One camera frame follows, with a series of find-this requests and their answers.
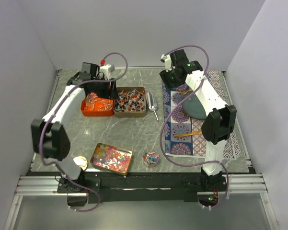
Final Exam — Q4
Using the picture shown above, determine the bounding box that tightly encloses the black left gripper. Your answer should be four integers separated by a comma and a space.
92, 77, 120, 101

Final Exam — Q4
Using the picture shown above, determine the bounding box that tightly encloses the orange tin of lollipops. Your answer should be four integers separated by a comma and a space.
81, 93, 114, 116

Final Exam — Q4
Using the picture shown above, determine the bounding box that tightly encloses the beige tin of small lollipops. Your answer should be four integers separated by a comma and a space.
114, 87, 147, 118

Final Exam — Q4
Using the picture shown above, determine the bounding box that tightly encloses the silver metal scoop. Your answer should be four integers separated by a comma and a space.
146, 92, 159, 121

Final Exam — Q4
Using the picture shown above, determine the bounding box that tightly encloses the gold tin of star candies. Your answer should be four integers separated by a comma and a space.
90, 143, 133, 176

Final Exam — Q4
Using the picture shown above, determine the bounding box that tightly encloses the gold jar lid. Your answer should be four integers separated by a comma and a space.
73, 156, 88, 171

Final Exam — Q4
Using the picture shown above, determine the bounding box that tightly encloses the clear plastic jar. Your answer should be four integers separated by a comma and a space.
142, 149, 160, 168

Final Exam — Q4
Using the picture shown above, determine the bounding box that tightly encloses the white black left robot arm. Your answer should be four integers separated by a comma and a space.
31, 62, 118, 193

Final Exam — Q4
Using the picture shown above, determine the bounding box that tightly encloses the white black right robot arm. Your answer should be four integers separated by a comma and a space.
160, 46, 237, 191

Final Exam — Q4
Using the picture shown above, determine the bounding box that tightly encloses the teal ceramic plate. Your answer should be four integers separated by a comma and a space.
182, 94, 207, 120

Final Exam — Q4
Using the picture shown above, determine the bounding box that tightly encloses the patterned blue placemat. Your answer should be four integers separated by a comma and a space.
162, 70, 241, 160

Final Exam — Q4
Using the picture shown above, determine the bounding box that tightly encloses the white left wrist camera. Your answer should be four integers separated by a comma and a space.
99, 64, 115, 80

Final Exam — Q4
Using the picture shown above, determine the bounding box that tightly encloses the black aluminium mounting rail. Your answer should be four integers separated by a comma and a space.
15, 172, 267, 207

